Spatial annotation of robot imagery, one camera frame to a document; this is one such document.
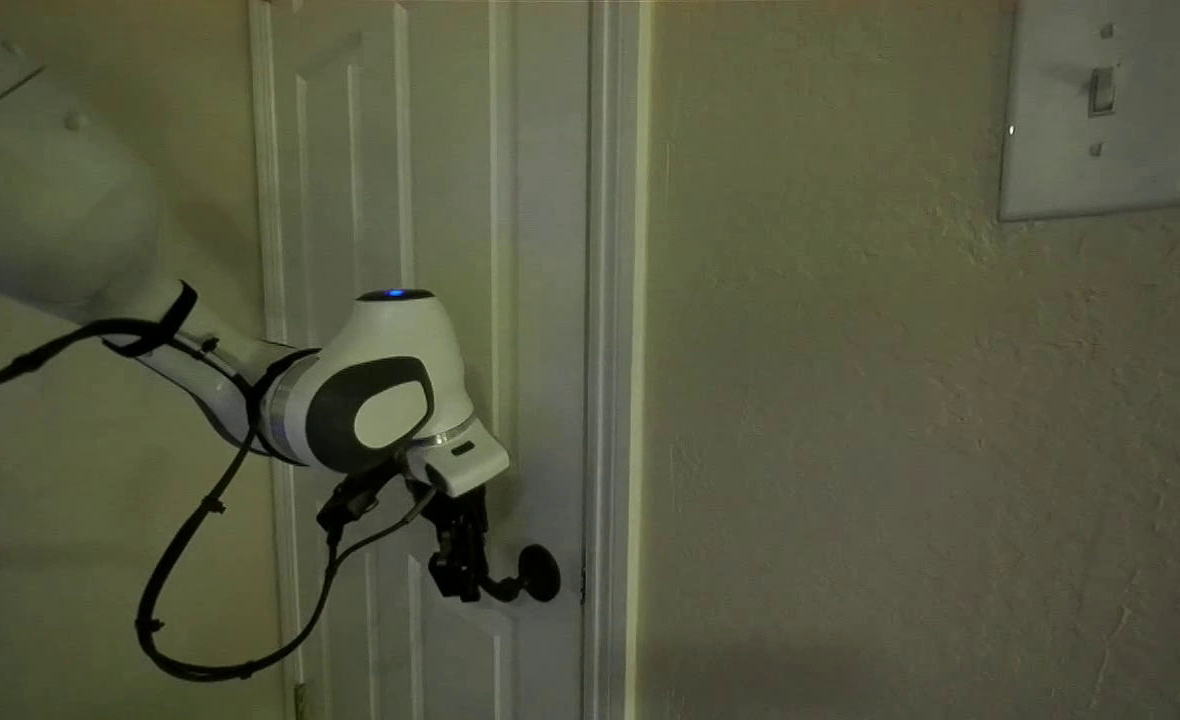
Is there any white light switch plate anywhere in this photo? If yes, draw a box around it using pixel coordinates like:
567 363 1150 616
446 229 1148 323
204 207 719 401
998 0 1180 221

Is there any white panel door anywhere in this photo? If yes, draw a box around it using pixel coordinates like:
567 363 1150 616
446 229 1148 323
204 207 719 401
246 0 593 720

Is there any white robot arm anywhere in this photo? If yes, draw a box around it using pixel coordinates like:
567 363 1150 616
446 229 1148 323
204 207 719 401
0 35 506 498

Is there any white door frame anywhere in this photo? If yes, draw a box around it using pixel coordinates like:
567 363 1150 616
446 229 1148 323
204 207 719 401
578 0 653 720

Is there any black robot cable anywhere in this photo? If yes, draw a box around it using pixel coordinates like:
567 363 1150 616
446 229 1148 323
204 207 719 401
0 276 443 688

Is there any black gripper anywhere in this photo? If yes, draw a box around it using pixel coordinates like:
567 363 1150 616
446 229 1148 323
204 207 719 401
424 491 487 601

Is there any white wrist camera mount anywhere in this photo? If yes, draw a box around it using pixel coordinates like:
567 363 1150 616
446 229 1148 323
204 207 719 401
412 421 506 498

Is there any black door handle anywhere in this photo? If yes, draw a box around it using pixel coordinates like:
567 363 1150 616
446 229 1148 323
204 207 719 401
482 544 563 604

